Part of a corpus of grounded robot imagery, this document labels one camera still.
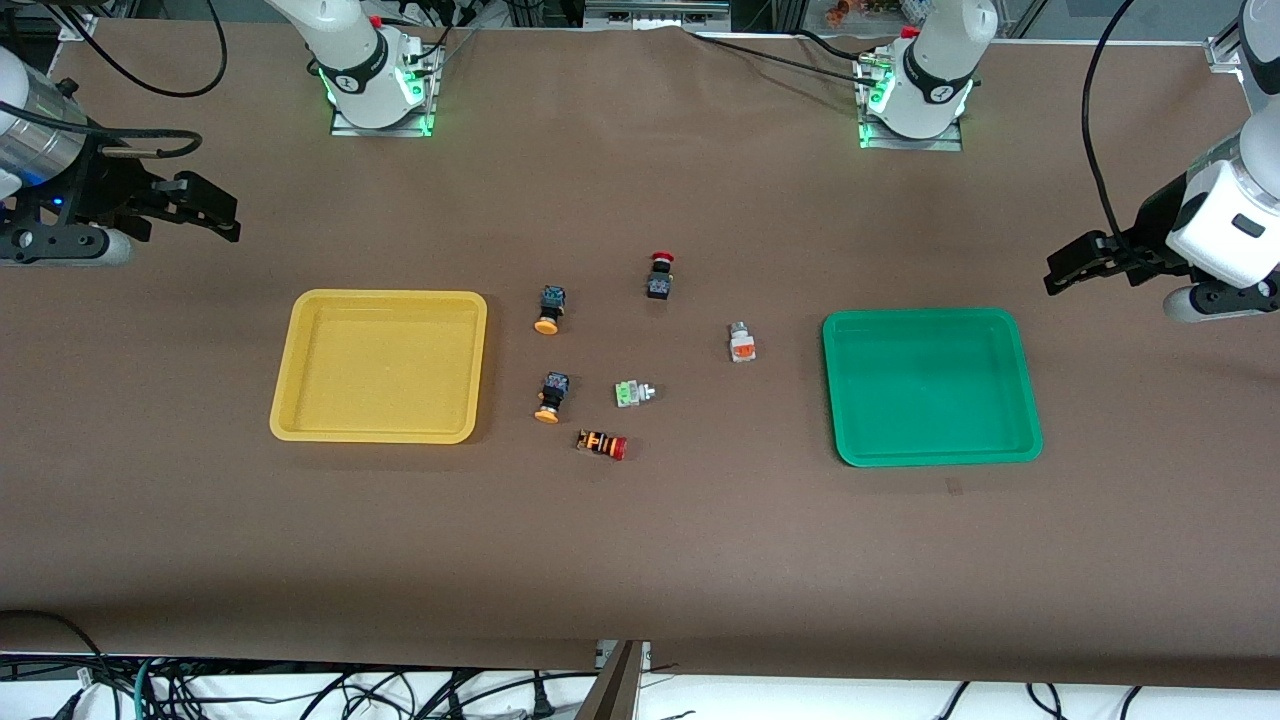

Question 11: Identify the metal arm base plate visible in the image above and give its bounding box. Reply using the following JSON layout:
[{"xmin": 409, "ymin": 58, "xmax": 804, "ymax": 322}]
[
  {"xmin": 330, "ymin": 40, "xmax": 441, "ymax": 138},
  {"xmin": 858, "ymin": 55, "xmax": 966, "ymax": 153}
]

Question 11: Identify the table support beam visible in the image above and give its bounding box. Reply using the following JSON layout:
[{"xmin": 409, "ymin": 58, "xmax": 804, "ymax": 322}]
[{"xmin": 575, "ymin": 640, "xmax": 651, "ymax": 720}]

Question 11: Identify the yellow plastic tray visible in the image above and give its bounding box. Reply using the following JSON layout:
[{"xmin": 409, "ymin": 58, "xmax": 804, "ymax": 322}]
[{"xmin": 269, "ymin": 289, "xmax": 489, "ymax": 445}]

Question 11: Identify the black right arm cable loop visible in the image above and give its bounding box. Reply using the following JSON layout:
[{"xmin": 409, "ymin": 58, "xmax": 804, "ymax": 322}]
[{"xmin": 45, "ymin": 0, "xmax": 229, "ymax": 101}]

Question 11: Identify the black floor cable arc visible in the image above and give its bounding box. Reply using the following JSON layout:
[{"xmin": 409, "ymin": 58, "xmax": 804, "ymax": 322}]
[{"xmin": 0, "ymin": 608, "xmax": 106, "ymax": 691}]

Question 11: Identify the brown table cover sheet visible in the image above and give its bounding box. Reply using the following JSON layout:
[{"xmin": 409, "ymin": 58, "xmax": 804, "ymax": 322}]
[{"xmin": 0, "ymin": 20, "xmax": 1280, "ymax": 691}]

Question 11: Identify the black base cable bundle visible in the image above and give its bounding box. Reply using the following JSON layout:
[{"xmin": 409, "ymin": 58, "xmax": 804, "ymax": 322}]
[{"xmin": 385, "ymin": 0, "xmax": 481, "ymax": 76}]

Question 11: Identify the black floor cable tangle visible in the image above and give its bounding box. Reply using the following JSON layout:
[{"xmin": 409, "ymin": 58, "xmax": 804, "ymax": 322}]
[{"xmin": 150, "ymin": 665, "xmax": 561, "ymax": 720}]

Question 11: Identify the black base power cable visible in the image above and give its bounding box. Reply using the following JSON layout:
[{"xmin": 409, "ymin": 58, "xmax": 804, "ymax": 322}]
[{"xmin": 685, "ymin": 28, "xmax": 873, "ymax": 76}]

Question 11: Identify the green plastic tray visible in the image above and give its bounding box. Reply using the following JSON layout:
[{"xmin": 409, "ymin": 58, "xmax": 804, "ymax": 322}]
[{"xmin": 822, "ymin": 308, "xmax": 1044, "ymax": 468}]

